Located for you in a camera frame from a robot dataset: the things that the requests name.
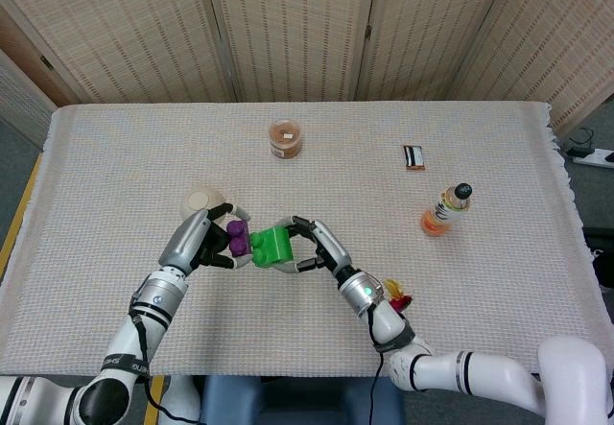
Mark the green toy building block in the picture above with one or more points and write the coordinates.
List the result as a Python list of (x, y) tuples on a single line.
[(271, 247)]

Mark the beige woven folding screen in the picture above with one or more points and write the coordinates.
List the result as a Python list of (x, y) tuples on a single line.
[(297, 31)]

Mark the cream upturned bowl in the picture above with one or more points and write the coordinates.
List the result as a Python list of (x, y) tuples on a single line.
[(199, 199)]

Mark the white power strip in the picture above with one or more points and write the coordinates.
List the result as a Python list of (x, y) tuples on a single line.
[(595, 158)]

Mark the orange drink bottle black cap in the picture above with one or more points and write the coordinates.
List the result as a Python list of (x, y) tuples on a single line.
[(443, 211)]

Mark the white woven tablecloth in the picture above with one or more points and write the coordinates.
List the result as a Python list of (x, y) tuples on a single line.
[(312, 180)]

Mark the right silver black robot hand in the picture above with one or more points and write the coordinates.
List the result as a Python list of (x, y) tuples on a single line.
[(331, 247)]

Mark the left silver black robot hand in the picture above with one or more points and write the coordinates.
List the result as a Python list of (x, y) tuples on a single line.
[(184, 243)]

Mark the black shoe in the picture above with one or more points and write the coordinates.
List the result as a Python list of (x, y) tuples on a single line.
[(602, 262)]

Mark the black white snack packet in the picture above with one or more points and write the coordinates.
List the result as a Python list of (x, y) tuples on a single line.
[(413, 157)]

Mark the colourful feather shuttlecock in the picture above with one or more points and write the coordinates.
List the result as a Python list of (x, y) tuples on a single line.
[(398, 295)]

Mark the blue seat cushion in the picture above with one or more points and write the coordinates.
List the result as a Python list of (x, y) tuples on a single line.
[(297, 403)]

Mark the purple toy block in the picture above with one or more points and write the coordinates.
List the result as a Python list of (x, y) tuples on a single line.
[(238, 238)]

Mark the orange round plastic jar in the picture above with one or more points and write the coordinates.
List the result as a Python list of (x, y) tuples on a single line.
[(286, 139)]

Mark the white robot torso shell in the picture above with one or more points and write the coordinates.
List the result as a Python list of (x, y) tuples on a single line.
[(184, 403)]

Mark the yellow floor tape strip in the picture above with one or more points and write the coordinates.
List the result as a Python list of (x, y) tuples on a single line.
[(156, 391), (21, 209)]

